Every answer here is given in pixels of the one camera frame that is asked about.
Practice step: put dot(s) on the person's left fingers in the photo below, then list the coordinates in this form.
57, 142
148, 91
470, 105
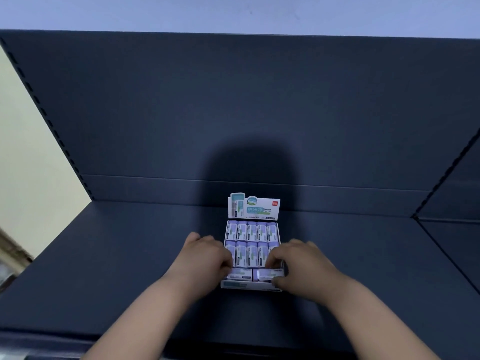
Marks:
224, 260

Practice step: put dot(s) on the rows of upright purple erasers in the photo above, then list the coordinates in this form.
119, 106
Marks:
252, 232

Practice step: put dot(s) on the person's left hand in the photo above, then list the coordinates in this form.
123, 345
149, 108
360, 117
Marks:
198, 262

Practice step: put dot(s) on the dark blue metal shelf unit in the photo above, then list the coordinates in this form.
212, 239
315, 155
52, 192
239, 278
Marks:
225, 108

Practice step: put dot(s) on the purple eraser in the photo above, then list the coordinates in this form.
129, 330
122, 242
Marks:
264, 275
242, 274

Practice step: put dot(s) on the person's right hand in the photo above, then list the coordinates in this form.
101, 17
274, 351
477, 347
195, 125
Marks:
307, 273

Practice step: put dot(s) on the person's left forearm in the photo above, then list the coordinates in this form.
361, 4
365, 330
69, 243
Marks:
150, 322

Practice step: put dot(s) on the person's right forearm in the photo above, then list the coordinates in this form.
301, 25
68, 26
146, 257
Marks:
375, 326

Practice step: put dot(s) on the person's right thumb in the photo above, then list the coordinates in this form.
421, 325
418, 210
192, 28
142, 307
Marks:
285, 284

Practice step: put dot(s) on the white cardboard display box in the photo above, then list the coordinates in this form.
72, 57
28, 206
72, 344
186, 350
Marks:
255, 206

